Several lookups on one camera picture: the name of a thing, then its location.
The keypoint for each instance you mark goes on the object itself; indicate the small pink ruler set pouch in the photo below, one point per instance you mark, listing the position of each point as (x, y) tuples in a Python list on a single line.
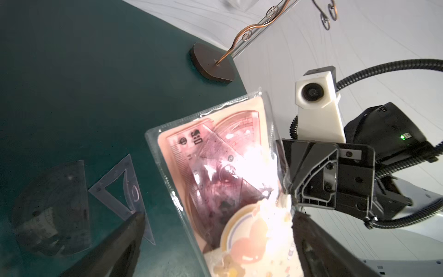
[(225, 170)]

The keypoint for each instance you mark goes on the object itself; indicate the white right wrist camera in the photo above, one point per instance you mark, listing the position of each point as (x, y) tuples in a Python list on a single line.
[(318, 107)]

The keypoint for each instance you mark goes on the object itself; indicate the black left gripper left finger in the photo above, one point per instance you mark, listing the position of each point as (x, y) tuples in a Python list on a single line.
[(116, 256)]

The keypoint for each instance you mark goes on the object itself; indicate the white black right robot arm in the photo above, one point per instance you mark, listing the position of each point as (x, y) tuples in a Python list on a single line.
[(398, 144)]

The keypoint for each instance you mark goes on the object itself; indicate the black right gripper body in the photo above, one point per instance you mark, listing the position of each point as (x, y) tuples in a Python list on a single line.
[(340, 177)]

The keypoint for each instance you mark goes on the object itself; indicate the copper wire jewelry stand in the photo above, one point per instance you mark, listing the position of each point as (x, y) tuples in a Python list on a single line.
[(215, 66)]

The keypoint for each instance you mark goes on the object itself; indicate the clear triangle set square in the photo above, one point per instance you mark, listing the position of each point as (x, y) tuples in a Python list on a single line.
[(131, 192)]

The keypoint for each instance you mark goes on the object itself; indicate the clear protractor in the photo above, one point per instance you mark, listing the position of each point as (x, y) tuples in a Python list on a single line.
[(51, 216)]

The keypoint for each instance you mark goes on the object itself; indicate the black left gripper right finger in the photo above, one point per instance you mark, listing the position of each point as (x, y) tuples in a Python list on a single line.
[(321, 255)]

